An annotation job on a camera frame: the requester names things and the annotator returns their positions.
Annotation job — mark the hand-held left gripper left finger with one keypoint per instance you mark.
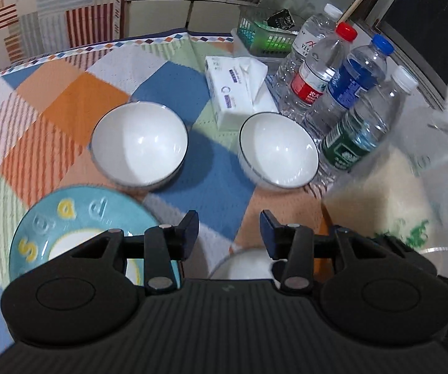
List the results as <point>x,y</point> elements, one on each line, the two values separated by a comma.
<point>189,230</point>

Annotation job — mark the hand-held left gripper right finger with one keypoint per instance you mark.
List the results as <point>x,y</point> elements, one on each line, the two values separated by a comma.
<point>269,230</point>

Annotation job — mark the white bowl with dark rim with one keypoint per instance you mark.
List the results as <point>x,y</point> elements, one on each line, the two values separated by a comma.
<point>243,265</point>
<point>278,150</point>
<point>138,146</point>

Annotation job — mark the blue fried egg plate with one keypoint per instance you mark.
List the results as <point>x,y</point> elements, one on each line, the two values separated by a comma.
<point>72,214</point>

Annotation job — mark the green label water bottle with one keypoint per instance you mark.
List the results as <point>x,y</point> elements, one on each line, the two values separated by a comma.
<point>352,144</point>

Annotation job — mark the clear plastic rice jug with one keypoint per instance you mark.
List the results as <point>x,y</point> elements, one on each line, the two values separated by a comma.
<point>395,191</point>

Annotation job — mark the white tissue pack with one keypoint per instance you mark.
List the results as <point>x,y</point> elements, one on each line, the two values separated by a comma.
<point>235,89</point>

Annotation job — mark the red cap water bottle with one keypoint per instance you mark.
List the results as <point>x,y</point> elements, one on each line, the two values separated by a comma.
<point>313,81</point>

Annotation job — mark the blue cap water bottle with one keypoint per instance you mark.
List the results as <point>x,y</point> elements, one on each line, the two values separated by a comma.
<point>348,81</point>

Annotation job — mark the checkered colourful tablecloth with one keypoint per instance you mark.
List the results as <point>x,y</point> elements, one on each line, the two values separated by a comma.
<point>52,117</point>

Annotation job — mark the clear water bottle white cap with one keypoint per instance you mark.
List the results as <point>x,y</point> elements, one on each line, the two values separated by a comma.
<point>305,43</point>

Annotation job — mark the green plastic basket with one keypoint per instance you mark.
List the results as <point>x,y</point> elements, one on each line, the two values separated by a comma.
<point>263,39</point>

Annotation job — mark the black packet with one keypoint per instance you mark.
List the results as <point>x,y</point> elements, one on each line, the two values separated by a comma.
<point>282,18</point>

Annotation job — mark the white base cabinet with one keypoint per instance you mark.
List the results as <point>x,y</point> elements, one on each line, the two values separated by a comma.
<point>193,15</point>

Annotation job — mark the red striped patchwork counter cloth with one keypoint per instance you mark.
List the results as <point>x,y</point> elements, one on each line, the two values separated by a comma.
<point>45,19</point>

